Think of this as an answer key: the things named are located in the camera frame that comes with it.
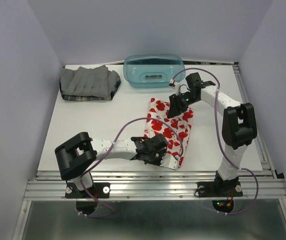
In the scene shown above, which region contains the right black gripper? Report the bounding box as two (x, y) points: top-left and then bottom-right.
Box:
(166, 92), (199, 119)

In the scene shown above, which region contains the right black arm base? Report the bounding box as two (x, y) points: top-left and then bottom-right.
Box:
(194, 178), (243, 214)

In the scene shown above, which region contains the teal laundry basket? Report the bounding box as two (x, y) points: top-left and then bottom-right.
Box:
(123, 54), (186, 89)

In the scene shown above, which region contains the red floral white skirt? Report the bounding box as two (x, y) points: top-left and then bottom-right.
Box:
(144, 97), (194, 168)

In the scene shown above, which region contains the navy plaid skirt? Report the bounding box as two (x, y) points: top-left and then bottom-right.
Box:
(59, 77), (121, 102)

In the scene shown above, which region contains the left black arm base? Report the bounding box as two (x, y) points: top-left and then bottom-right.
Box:
(64, 182), (114, 219)

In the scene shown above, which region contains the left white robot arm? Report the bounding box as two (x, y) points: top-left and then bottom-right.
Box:
(54, 132), (178, 197)

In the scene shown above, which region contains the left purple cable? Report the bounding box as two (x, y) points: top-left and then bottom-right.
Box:
(77, 117), (185, 218)

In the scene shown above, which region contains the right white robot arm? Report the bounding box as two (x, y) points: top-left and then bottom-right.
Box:
(167, 72), (258, 195)

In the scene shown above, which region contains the grey skirt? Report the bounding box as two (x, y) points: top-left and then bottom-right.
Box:
(59, 65), (120, 98)

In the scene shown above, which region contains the aluminium frame rail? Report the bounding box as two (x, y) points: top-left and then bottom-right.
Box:
(23, 170), (286, 201)

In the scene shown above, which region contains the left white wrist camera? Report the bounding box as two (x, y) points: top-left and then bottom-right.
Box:
(160, 153), (180, 171)

